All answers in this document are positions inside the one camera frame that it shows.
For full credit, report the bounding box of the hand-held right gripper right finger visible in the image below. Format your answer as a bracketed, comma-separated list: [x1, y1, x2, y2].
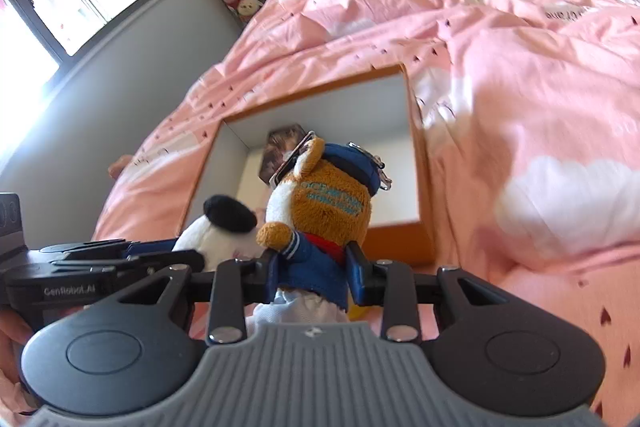
[347, 243, 518, 342]

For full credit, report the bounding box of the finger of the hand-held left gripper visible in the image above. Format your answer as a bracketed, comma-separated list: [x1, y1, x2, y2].
[39, 239, 177, 260]
[50, 250, 207, 280]

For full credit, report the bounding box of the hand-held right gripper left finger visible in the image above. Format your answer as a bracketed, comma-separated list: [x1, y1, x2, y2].
[102, 251, 282, 347]

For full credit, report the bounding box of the white plush black ear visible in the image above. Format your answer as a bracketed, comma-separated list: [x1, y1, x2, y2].
[172, 194, 262, 274]

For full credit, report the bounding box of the brown bear plush blue uniform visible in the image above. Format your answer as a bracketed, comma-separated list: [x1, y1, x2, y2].
[247, 131, 390, 324]

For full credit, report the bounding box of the orange cardboard box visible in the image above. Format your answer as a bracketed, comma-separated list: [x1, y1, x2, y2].
[182, 63, 437, 269]

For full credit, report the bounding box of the person's left hand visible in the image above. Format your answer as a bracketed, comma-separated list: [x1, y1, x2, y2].
[0, 305, 35, 416]

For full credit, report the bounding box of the yellow object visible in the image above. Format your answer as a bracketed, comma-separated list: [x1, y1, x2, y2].
[347, 301, 382, 324]

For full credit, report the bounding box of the pink printed quilt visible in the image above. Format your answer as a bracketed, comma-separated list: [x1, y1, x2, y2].
[92, 0, 640, 427]

